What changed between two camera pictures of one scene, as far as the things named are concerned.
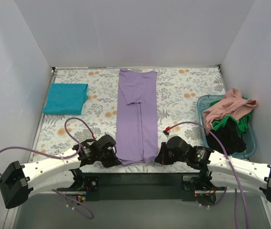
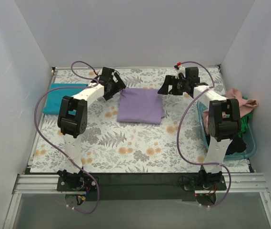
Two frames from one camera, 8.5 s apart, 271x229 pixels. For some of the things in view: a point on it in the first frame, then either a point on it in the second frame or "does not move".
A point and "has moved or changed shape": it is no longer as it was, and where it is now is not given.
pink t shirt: x=233 y=104 does not move
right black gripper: x=161 y=155 to x=171 y=85
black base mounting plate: x=137 y=187 does not move
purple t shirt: x=137 y=139 has moved or changed shape
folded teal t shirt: x=66 y=98 does not move
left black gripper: x=111 y=160 to x=114 y=86
